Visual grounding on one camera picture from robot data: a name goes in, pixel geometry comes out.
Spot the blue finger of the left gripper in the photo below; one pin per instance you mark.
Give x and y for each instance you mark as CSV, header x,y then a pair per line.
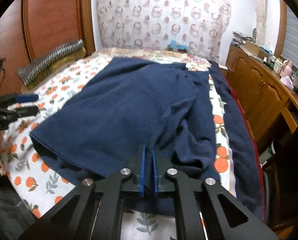
x,y
28,111
24,98

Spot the grey window blind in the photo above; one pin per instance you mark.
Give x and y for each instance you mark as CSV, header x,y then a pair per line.
x,y
290,49

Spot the navy blanket at bed edge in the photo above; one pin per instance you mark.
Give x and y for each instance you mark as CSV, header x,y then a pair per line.
x,y
247,171

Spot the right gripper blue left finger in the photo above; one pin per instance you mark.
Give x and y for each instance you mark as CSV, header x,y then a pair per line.
x,y
142,170

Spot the navy blue shirt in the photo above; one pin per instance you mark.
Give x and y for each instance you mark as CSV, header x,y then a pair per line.
x,y
130,103

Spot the wooden sideboard cabinet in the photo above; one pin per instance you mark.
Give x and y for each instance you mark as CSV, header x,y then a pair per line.
x,y
264,98

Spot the brown wooden wardrobe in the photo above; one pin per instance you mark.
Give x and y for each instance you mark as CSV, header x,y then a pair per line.
x,y
31,28

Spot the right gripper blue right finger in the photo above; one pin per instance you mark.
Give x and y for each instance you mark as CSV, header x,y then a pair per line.
x,y
155,172

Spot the cream curtain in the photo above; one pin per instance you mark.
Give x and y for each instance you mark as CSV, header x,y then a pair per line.
x,y
261,17

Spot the blue box at headboard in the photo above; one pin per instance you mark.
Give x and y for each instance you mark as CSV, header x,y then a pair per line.
x,y
174,46

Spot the grey patterned pillow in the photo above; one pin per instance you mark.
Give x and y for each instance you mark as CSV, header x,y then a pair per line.
x,y
41,67

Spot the floral wall cloth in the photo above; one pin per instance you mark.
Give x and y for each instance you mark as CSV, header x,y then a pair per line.
x,y
198,25

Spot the floral quilt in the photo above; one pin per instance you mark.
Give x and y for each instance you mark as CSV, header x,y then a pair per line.
x,y
192,62

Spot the pink bottle on sideboard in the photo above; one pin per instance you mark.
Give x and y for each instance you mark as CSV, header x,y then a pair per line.
x,y
286,69

